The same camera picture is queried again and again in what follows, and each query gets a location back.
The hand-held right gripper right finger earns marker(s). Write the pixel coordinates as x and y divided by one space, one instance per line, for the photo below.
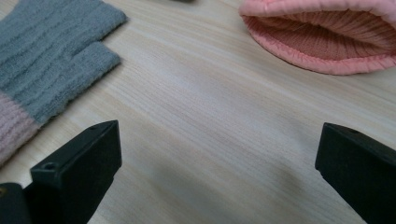
361 174

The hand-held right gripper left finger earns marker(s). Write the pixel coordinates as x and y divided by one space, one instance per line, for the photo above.
77 168

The grey and pink knitted glove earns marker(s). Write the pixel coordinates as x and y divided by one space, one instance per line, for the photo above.
46 65

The pink ski glove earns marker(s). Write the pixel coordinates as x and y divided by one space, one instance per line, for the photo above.
327 40

